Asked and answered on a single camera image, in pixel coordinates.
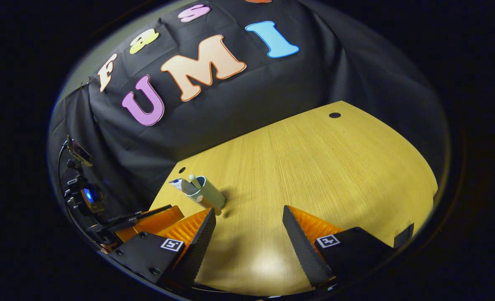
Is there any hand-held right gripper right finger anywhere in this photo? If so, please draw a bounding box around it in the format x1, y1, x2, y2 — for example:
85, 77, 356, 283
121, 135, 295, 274
282, 205, 398, 289

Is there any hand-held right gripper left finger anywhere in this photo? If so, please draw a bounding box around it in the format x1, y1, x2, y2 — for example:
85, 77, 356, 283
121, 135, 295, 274
110, 208, 217, 289

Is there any white toothpaste tube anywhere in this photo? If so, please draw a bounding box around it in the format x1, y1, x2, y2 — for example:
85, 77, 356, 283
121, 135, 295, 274
169, 178, 189, 194

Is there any pale green cup wooden handle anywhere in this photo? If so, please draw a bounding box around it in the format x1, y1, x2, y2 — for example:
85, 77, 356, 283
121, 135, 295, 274
183, 176, 227, 216

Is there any wooden desktop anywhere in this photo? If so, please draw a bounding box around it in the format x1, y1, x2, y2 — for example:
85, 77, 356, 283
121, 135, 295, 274
149, 100, 438, 296

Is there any black backdrop cloth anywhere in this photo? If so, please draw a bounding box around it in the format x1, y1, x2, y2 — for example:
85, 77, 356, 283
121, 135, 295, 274
49, 0, 449, 218

